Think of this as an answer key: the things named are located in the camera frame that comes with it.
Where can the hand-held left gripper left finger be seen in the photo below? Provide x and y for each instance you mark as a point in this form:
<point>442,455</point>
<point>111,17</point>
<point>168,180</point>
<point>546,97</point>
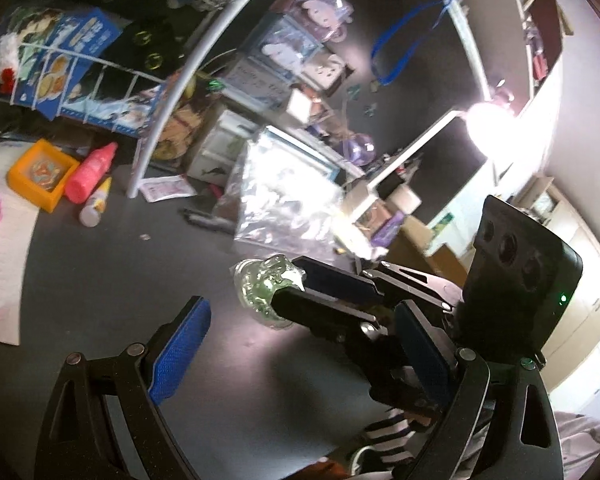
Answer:
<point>180,350</point>

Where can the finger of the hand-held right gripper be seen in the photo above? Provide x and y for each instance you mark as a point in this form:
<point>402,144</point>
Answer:
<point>330,315</point>
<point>340,280</point>

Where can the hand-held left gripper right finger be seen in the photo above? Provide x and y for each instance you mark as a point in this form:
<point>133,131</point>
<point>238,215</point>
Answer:
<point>425,355</point>

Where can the green tape roll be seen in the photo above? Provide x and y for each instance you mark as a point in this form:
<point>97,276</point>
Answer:
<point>260,285</point>

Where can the person's right forearm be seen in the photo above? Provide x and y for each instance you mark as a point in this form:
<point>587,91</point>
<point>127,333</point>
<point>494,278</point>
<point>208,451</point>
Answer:
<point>392,435</point>

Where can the purple carton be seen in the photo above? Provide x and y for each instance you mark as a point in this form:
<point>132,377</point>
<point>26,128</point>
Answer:
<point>387,227</point>

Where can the cardboard box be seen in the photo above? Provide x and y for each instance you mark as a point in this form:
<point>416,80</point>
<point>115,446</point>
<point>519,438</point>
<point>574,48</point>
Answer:
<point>440,255</point>

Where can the clear zip bag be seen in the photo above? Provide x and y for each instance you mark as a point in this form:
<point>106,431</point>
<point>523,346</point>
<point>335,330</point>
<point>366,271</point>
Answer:
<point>285,200</point>

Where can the bright desk lamp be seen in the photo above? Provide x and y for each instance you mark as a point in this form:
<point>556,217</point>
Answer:
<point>490,127</point>

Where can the small printed sachet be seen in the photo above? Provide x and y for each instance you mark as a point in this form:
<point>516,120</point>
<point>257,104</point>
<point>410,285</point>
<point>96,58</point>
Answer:
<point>167,189</point>

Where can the white yellow bottle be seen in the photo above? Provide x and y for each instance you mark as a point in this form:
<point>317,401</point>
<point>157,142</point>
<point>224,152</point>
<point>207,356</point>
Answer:
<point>96,202</point>

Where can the white printed box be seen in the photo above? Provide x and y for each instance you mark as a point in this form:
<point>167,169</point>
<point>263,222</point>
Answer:
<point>220,152</point>

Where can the grey printed bed sheet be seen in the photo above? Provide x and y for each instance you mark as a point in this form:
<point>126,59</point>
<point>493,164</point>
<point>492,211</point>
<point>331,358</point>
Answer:
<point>585,445</point>

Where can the lined paper notepad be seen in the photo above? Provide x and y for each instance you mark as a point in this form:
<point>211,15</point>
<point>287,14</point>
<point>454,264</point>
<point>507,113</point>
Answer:
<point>5,270</point>

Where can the pink bottle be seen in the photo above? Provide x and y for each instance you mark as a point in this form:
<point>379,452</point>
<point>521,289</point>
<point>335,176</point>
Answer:
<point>90,175</point>

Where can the pink plush toy box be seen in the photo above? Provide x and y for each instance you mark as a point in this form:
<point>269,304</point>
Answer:
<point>325,72</point>

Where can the orange box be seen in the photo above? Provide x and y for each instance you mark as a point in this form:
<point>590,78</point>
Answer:
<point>42,175</point>

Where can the blue plush toy box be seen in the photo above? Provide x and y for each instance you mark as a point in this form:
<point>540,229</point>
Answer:
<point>285,47</point>

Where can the white metal rack tube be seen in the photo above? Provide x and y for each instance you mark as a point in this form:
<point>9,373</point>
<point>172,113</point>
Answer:
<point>180,95</point>

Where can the purple plush toy box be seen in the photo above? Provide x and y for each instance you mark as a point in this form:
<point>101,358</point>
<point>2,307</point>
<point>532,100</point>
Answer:
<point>320,7</point>

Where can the blue printed box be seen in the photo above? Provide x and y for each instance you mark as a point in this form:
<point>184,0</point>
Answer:
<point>75,60</point>

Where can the white shelf post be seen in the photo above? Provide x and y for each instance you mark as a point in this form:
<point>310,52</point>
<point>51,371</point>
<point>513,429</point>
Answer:
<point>415,150</point>

